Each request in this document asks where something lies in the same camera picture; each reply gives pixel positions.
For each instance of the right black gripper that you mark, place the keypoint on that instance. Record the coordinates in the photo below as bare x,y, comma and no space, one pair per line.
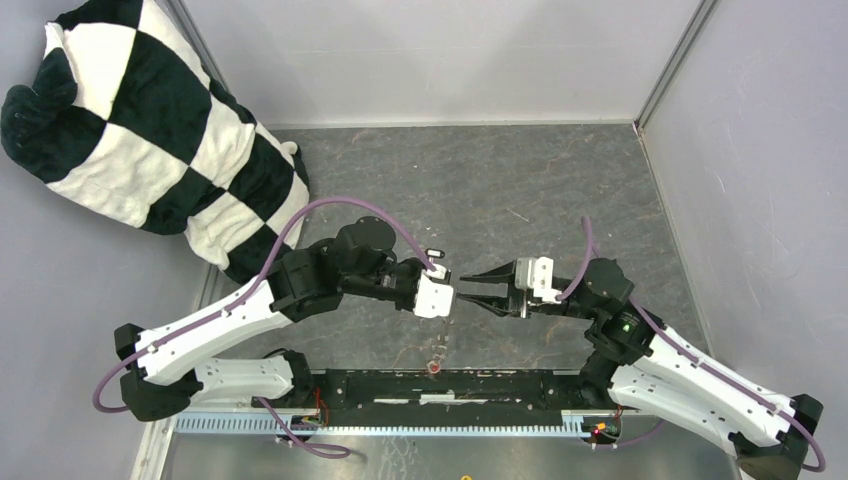
516,303

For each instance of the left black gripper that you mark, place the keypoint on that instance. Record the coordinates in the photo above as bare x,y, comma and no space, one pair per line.
418,269

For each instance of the key with black tag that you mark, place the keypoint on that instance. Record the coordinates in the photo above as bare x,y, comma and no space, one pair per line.
435,253

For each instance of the key with red tag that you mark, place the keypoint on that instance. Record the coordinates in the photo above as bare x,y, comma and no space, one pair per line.
434,367

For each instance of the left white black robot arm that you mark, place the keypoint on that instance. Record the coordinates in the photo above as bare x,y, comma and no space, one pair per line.
174,366

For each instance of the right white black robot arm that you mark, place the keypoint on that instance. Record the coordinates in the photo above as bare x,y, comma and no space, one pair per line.
640,362

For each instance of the black white checkered blanket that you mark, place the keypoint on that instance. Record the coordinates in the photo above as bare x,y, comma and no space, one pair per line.
124,119

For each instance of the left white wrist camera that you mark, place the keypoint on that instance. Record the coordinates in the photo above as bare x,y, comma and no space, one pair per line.
434,296

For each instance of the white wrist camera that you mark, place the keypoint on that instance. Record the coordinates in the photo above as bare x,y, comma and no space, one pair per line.
434,296
534,277

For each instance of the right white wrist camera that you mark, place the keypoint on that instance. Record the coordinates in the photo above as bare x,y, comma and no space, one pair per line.
534,277

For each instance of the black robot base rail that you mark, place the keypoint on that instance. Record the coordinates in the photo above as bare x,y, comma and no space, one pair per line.
451,398

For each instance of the right aluminium corner post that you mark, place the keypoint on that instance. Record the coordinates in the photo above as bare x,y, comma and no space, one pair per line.
680,52

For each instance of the aluminium corner post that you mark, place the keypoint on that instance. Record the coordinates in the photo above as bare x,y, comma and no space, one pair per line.
680,52
181,16

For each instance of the left aluminium corner post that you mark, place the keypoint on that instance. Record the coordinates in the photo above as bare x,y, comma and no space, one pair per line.
181,16

